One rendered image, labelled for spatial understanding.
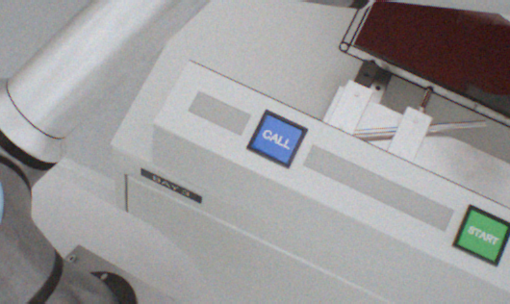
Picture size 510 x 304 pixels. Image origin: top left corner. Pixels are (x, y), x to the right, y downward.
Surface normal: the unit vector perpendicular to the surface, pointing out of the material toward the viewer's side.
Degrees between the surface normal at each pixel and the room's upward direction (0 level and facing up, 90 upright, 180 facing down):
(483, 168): 0
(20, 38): 0
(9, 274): 45
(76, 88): 52
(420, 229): 0
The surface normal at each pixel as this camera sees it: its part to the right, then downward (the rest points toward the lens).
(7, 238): 0.77, -0.06
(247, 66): 0.06, -0.38
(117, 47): 0.02, 0.44
